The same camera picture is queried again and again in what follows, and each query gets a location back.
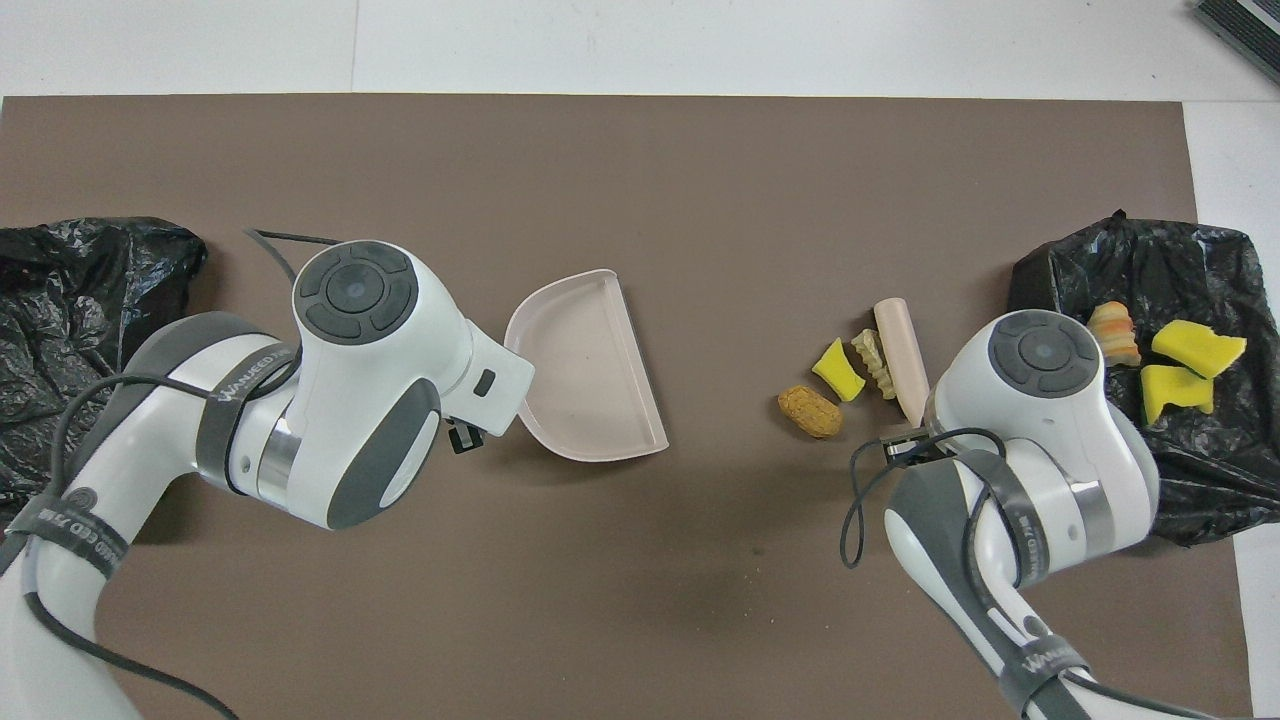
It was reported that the brown peanut-shaped bread toy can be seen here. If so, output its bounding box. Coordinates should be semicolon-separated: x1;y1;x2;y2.
777;385;845;440

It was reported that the dark ribbed panel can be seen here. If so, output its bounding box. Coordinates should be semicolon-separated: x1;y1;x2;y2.
1192;0;1280;86

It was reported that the brown table mat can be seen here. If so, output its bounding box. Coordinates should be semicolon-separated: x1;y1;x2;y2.
0;93;1253;720

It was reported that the beige plastic dustpan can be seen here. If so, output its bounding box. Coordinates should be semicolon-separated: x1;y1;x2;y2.
503;267;670;464

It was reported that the pale striped croissant toy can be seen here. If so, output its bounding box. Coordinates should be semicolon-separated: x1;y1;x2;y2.
1088;301;1142;368

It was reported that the yellow sponge wedge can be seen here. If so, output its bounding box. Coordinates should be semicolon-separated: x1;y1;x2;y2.
1151;319;1249;380

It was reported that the bin with black bag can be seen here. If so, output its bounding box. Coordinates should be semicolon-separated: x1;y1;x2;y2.
1005;210;1280;547
0;217;208;521

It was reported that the notched yellow sponge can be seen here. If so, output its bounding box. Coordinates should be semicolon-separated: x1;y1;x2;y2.
1141;364;1217;427

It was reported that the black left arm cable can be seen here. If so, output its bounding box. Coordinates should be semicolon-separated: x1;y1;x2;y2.
0;228;346;720

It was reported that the pale bread chunk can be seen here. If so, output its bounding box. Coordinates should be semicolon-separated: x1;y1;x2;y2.
851;329;899;400

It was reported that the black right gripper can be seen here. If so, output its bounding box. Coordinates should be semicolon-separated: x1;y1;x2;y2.
878;425;933;463

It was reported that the curved yellow sponge piece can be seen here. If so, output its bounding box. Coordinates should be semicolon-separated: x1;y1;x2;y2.
811;337;867;403

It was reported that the beige hand brush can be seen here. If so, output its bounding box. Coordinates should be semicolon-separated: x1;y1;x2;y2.
874;297;932;429

